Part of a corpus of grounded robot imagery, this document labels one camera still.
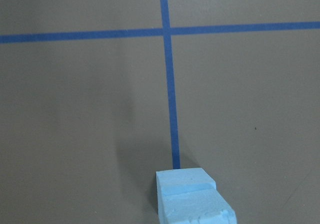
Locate light blue block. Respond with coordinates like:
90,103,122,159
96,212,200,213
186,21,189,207
158,188,238,223

